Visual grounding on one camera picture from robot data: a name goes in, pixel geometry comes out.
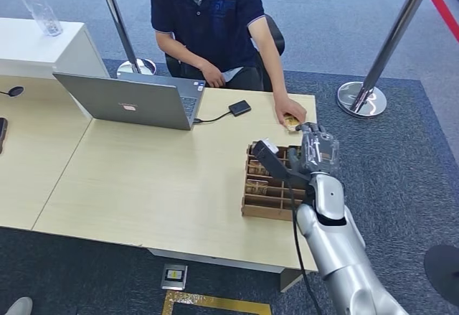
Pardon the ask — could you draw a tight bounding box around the person's left hand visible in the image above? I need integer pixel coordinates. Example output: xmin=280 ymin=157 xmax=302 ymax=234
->
xmin=274 ymin=91 xmax=308 ymax=128

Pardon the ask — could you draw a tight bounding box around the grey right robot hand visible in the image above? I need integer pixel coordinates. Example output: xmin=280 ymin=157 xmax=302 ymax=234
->
xmin=288 ymin=121 xmax=340 ymax=177

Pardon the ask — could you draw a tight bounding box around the person's right hand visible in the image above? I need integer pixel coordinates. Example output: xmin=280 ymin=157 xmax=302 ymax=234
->
xmin=200 ymin=60 xmax=226 ymax=89

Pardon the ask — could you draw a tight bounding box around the person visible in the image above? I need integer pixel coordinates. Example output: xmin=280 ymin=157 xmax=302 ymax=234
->
xmin=149 ymin=0 xmax=308 ymax=128

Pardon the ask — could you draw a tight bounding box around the wooden compartment card tray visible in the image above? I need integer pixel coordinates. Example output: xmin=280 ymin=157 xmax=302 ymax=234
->
xmin=241 ymin=141 xmax=313 ymax=222

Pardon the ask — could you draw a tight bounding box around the black external drive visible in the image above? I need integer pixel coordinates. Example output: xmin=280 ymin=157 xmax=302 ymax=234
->
xmin=228 ymin=100 xmax=252 ymax=118

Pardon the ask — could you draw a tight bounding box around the black office chair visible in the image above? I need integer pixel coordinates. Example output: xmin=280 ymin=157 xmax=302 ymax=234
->
xmin=165 ymin=13 xmax=286 ymax=93

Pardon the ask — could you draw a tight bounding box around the grey laptop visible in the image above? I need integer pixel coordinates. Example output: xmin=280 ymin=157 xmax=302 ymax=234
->
xmin=53 ymin=71 xmax=206 ymax=132

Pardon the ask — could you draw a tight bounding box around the light wood desk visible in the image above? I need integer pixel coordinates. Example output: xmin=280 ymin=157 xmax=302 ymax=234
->
xmin=0 ymin=75 xmax=94 ymax=231
xmin=32 ymin=87 xmax=319 ymax=293

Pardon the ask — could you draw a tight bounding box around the yellow floor marking tape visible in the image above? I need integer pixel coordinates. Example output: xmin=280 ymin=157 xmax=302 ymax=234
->
xmin=162 ymin=290 xmax=273 ymax=315

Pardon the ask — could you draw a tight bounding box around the black round disc base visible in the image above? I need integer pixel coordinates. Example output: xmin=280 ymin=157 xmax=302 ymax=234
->
xmin=424 ymin=244 xmax=459 ymax=308

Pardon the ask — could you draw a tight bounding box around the metal floor socket box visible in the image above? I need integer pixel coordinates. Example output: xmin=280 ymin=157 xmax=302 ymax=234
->
xmin=160 ymin=263 xmax=189 ymax=291

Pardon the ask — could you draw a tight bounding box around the red barrier belt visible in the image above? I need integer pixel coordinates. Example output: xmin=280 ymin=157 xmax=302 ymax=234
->
xmin=426 ymin=0 xmax=459 ymax=44

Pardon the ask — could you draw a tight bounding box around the white cabinet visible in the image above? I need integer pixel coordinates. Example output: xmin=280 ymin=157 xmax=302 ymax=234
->
xmin=0 ymin=17 xmax=110 ymax=120

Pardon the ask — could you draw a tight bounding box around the clear plastic water bottle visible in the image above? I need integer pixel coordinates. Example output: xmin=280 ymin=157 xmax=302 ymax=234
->
xmin=9 ymin=0 xmax=64 ymax=37

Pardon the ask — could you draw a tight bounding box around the black handheld device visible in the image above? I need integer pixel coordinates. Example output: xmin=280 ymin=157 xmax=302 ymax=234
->
xmin=0 ymin=117 xmax=8 ymax=156

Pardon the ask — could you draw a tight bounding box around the grey shoe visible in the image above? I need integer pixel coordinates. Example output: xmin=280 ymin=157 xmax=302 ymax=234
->
xmin=3 ymin=297 xmax=33 ymax=315

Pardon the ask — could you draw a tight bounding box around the black drive cable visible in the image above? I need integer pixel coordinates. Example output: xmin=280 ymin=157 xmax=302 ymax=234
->
xmin=193 ymin=109 xmax=233 ymax=125

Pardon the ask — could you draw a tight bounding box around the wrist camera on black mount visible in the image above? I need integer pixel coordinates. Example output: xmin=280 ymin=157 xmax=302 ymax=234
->
xmin=251 ymin=138 xmax=312 ymax=191

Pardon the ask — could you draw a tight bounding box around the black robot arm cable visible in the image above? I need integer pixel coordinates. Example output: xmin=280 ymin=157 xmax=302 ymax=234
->
xmin=286 ymin=182 xmax=324 ymax=315

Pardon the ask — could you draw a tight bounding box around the chrome stanchion post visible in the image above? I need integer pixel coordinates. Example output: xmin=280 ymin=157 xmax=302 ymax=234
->
xmin=94 ymin=0 xmax=158 ymax=79
xmin=336 ymin=0 xmax=439 ymax=120

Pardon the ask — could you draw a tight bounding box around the black round puck with cable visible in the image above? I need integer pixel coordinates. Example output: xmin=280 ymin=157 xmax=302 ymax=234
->
xmin=0 ymin=85 xmax=25 ymax=99

